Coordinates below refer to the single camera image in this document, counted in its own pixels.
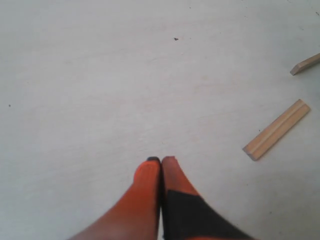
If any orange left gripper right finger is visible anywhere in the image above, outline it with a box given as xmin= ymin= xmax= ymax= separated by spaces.
xmin=161 ymin=156 xmax=253 ymax=240

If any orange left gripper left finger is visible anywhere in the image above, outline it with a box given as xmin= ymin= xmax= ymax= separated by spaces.
xmin=71 ymin=156 xmax=161 ymax=240

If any plain wooden stick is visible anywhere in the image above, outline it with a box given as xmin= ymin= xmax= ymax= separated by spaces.
xmin=290 ymin=53 xmax=320 ymax=76

